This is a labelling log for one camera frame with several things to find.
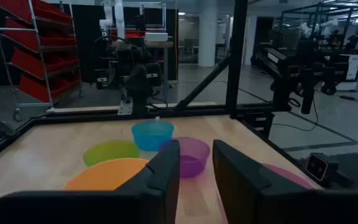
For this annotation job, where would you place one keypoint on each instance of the black aluminium table frame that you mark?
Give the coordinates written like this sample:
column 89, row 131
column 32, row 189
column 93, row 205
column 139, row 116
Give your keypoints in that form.
column 236, row 62

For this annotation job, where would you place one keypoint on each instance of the pink plastic bowl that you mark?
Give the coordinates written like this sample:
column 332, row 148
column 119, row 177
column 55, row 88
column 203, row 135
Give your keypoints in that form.
column 291, row 177

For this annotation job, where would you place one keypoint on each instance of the orange plastic plate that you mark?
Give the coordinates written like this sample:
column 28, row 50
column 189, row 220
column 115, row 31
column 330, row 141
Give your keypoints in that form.
column 104, row 175

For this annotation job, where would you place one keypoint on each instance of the black table-level camera box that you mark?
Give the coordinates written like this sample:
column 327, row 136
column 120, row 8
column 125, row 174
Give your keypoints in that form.
column 317, row 167

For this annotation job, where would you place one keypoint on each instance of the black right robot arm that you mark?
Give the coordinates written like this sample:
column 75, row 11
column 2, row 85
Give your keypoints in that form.
column 129, row 57

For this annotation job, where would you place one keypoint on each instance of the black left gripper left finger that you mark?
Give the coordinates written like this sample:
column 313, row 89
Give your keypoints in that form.
column 135, row 205

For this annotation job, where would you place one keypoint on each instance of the small white object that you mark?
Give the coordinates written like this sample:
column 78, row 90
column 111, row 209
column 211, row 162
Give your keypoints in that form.
column 158, row 118

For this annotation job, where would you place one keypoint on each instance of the green plastic plate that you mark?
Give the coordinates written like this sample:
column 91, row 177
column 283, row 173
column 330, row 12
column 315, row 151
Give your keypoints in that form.
column 110, row 151

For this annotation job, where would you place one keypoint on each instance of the black cage frame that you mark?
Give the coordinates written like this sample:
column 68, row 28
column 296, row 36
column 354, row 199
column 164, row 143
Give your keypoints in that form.
column 315, row 12

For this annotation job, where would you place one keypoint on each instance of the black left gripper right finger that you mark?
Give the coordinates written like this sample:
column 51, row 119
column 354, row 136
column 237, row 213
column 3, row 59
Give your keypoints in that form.
column 259, row 202

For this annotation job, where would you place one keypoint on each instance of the silver mounting plate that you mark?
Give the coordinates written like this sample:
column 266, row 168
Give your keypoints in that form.
column 125, row 108

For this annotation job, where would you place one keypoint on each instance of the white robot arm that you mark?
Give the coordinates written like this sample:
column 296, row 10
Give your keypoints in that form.
column 119, row 18
column 323, row 26

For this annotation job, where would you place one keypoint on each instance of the white box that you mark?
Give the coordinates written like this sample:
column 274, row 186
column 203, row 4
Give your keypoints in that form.
column 156, row 37

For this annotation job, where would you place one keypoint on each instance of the white building pillar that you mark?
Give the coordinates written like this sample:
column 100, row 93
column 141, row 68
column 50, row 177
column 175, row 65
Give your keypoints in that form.
column 208, row 34

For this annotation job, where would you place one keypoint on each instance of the purple plastic bowl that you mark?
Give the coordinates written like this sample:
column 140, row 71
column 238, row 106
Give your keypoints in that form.
column 194, row 155

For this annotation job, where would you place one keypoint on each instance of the black background robot station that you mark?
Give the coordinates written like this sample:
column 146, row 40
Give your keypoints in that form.
column 291, row 68

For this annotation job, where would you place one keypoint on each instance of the blue plastic bowl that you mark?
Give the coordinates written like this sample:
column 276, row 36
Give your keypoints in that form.
column 151, row 135

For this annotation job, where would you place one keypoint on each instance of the metal rack with red bins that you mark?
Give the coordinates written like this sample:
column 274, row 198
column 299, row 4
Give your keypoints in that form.
column 36, row 65

